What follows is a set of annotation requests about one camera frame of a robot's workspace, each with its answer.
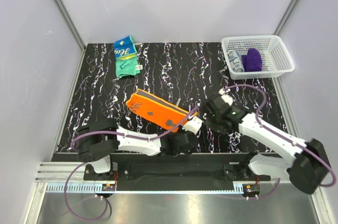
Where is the orange and grey towel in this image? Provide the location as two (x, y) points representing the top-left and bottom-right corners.
(126, 89), (195, 133)

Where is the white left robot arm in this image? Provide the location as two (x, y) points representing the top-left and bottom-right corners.
(71, 118), (199, 180)

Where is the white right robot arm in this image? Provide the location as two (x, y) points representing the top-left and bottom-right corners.
(200, 94), (331, 194)

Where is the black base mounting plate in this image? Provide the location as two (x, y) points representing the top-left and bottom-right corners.
(84, 153), (257, 181)

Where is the white blue rolled towel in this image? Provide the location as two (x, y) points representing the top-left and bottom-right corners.
(227, 50), (245, 73)

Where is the purple rolled towel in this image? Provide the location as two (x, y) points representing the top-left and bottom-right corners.
(241, 48), (262, 72)

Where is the white plastic basket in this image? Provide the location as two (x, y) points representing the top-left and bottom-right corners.
(221, 35), (295, 80)

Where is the teal and blue towel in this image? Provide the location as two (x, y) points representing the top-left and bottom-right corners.
(114, 35), (143, 78)

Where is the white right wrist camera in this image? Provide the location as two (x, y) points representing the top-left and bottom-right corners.
(218, 89), (233, 106)

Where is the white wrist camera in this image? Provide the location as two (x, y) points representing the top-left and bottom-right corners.
(218, 89), (233, 106)
(182, 116), (203, 135)

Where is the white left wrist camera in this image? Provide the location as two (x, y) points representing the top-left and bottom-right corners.
(182, 116), (203, 135)

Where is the aluminium frame rail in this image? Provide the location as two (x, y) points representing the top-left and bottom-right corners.
(34, 162), (90, 182)

